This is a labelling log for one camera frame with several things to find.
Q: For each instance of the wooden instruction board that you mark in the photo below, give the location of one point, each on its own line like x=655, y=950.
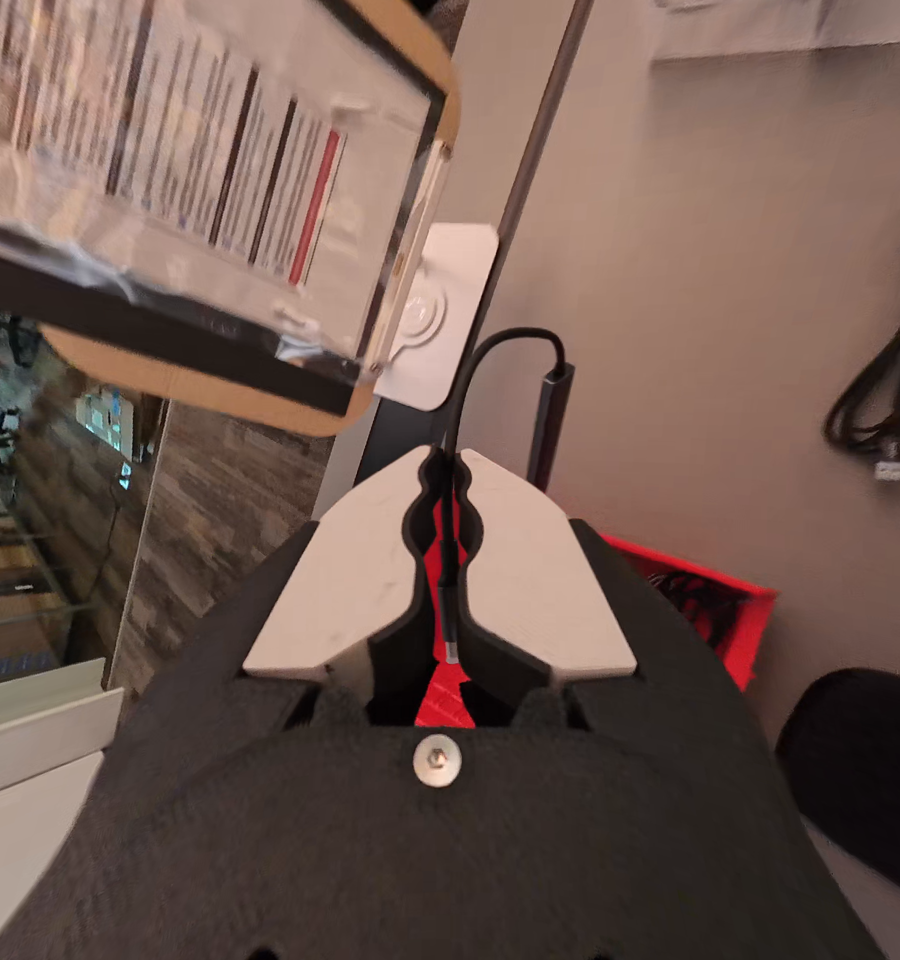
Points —
x=195, y=150

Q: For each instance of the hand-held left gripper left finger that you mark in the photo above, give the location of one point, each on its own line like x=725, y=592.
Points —
x=337, y=577

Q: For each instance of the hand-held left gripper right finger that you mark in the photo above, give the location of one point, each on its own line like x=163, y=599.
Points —
x=547, y=585

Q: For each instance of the clear plastic bin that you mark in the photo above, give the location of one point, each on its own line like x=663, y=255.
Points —
x=795, y=26

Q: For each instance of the white stand base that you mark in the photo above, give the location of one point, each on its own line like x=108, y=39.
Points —
x=450, y=300

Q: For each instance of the red plastic bin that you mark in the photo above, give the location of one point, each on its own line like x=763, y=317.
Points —
x=750, y=622

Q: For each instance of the silver logo usb hub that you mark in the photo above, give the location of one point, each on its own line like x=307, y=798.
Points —
x=551, y=420

